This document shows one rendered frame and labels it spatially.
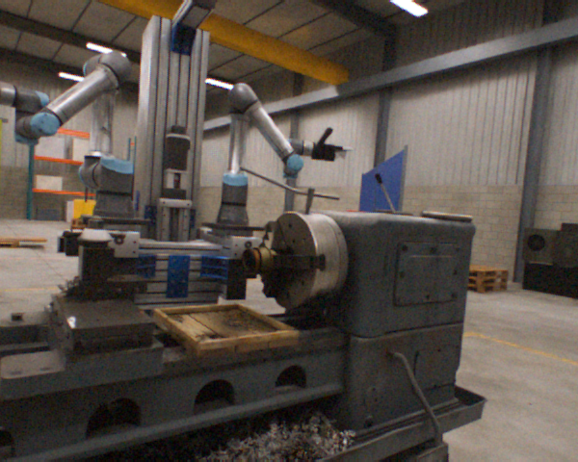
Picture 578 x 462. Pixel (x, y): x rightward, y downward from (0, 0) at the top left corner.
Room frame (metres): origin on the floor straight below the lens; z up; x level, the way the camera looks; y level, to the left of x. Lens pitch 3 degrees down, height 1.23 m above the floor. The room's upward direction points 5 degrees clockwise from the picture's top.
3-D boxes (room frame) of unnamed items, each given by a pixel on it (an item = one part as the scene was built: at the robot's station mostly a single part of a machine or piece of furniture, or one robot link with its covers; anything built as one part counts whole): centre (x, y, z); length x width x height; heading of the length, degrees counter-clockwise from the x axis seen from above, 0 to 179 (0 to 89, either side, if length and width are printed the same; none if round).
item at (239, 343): (1.21, 0.21, 0.89); 0.36 x 0.30 x 0.04; 36
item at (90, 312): (1.02, 0.49, 0.95); 0.43 x 0.17 x 0.05; 36
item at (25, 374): (0.98, 0.52, 0.90); 0.47 x 0.30 x 0.06; 36
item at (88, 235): (1.07, 0.53, 1.13); 0.08 x 0.08 x 0.03
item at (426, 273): (1.62, -0.32, 1.06); 0.59 x 0.48 x 0.39; 126
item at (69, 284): (1.09, 0.51, 0.99); 0.20 x 0.10 x 0.05; 126
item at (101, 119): (1.72, 0.84, 1.54); 0.15 x 0.12 x 0.55; 52
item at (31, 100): (1.51, 1.01, 1.56); 0.11 x 0.08 x 0.09; 142
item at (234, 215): (1.89, 0.31, 1.21); 0.15 x 0.15 x 0.10
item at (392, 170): (8.05, -1.41, 1.18); 4.12 x 0.80 x 2.35; 0
